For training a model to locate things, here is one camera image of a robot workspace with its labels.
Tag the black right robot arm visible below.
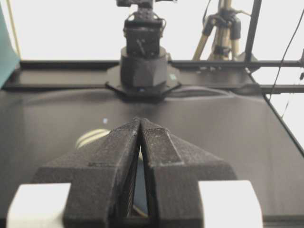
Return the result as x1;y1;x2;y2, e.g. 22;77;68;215
116;0;236;228

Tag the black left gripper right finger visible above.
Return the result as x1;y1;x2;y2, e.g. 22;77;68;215
140;118;237;228

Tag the black table cloth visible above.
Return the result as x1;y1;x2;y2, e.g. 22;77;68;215
0;89;304;220

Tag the tan camera tripod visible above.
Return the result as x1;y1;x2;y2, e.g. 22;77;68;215
192;0;243;61

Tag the teal backdrop sheet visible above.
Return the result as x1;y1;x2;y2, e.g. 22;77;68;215
0;0;21;89

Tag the black frame rail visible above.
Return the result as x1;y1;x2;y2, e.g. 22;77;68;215
2;59;304;91

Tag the striped slipper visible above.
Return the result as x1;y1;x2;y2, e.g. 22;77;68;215
75;128;144;162

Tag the black hanging cable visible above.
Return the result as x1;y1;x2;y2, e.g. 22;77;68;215
273;0;304;118

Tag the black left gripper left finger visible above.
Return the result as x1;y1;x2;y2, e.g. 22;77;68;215
32;118;140;228

